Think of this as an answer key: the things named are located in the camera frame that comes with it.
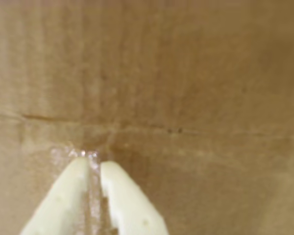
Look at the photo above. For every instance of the cream white gripper finger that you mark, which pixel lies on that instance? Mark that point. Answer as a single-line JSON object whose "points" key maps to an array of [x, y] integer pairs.
{"points": [[132, 208], [61, 208]]}

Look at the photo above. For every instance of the clear packing tape strip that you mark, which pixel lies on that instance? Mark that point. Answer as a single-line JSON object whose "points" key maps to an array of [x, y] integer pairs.
{"points": [[96, 215]]}

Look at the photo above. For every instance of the brown cardboard sheet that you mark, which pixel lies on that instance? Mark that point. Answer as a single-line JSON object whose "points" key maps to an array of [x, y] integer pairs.
{"points": [[161, 73]]}

